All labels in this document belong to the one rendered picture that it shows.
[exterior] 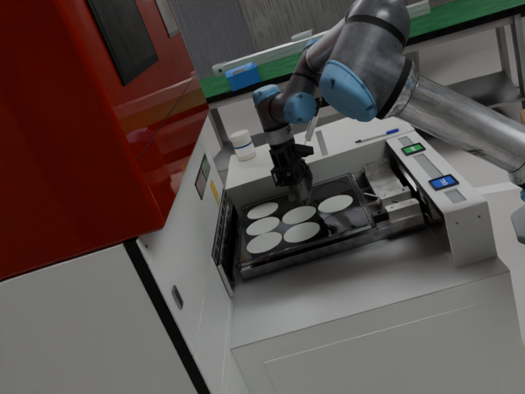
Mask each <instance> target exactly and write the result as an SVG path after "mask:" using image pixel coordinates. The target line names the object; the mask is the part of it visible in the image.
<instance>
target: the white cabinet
mask: <svg viewBox="0 0 525 394"><path fill-rule="evenodd" d="M231 351H232V353H233V355H234V358H235V360H236V362H237V365H238V366H239V369H240V371H241V373H242V376H243V378H244V380H245V382H246V385H247V386H248V389H249V392H250V393H251V394H525V354H524V350H523V341H522V337H521V332H520V323H519V319H518V314H517V309H516V301H515V296H514V291H513V283H512V278H511V274H510V272H509V273H505V274H500V275H497V276H494V277H491V278H486V279H483V280H480V281H475V282H472V283H469V284H466V285H461V286H458V287H455V288H450V289H447V290H444V291H441V292H435V293H433V294H429V295H425V296H421V297H419V298H415V299H411V300H408V301H405V302H401V303H396V304H394V305H390V306H386V307H382V308H380V309H376V310H371V311H368V312H365V313H360V314H357V315H354V316H351V317H346V318H343V319H340V320H337V321H332V322H329V323H326V324H321V325H318V326H315V327H311V328H306V329H304V330H301V331H296V332H292V333H290V334H286V335H282V336H278V337H276V338H271V339H267V340H264V341H261V342H257V343H253V344H250V345H247V346H242V347H239V348H236V349H232V350H231Z"/></svg>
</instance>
